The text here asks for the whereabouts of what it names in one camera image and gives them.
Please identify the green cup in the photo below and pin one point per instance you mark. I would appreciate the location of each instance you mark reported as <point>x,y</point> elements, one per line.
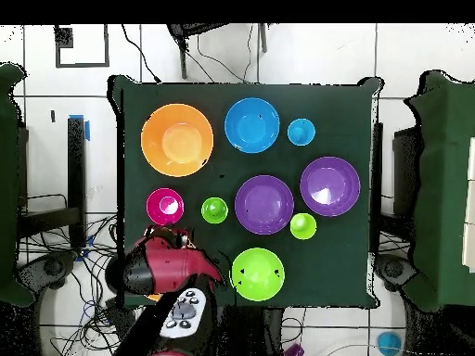
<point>214,210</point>

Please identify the red bowl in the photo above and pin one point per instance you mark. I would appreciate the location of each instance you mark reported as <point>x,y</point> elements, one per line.
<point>157,211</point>

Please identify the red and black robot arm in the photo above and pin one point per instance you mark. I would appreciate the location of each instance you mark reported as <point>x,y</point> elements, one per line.
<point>174,263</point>

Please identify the purple bowl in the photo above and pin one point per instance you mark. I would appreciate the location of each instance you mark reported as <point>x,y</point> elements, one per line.
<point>330,178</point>
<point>264,204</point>

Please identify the yellow-green cup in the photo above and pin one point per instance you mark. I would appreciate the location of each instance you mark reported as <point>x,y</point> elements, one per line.
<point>303,226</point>

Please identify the blue bowl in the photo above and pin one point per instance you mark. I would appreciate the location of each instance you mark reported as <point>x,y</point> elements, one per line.
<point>252,125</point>

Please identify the green bowl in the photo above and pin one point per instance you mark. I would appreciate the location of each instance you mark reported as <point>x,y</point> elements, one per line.
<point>257,274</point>

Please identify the blue cup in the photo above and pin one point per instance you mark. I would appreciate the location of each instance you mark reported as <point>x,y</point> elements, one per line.
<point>301,131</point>
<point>389,343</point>

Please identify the dark green table cloth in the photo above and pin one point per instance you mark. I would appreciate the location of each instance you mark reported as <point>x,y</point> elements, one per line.
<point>334,259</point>

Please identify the purple plastic item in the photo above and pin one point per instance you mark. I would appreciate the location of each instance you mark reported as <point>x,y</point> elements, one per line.
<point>295,350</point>

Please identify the green cloth covered table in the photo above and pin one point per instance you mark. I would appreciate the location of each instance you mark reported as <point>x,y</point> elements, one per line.
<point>7,185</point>
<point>445,185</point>

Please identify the white box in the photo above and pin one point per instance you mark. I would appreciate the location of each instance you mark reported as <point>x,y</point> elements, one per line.
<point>470,204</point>

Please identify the black camera tripod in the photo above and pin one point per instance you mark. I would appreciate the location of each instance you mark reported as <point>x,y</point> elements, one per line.
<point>183,55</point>

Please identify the grey pedestal foot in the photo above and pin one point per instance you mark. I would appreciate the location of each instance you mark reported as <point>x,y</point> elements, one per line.
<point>53,267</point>
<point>393,270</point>

